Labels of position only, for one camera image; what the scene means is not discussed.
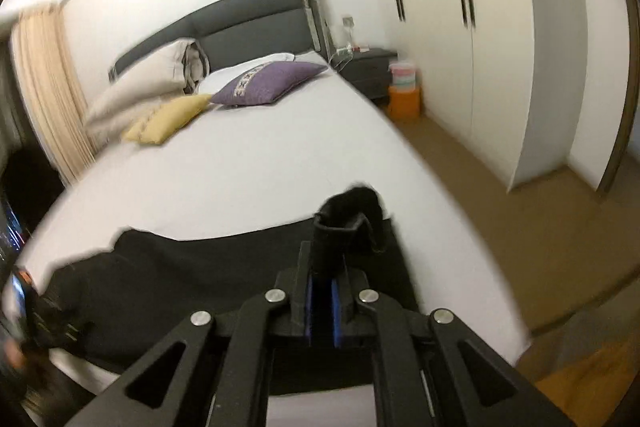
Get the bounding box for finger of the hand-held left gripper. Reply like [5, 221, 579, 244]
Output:
[30, 302, 96, 349]

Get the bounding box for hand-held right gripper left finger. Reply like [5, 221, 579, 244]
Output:
[65, 242, 314, 427]

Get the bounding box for grey upholstered headboard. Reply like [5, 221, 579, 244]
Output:
[109, 0, 332, 82]

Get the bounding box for grey nightstand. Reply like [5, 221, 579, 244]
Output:
[332, 47, 398, 100]

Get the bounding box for white wardrobe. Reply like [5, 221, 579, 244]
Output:
[370, 0, 626, 194]

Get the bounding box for beige pillow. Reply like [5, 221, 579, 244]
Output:
[85, 38, 211, 145]

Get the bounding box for purple patterned cushion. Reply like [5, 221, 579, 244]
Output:
[210, 61, 328, 108]

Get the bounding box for white bed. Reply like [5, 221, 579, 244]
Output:
[15, 52, 533, 427]

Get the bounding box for beige curtain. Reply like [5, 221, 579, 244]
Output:
[10, 7, 96, 188]

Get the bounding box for black pants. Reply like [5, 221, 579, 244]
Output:
[37, 187, 426, 398]

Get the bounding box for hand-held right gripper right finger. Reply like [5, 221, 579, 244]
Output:
[330, 257, 576, 427]

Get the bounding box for yellow cushion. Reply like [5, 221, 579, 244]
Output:
[121, 93, 215, 146]

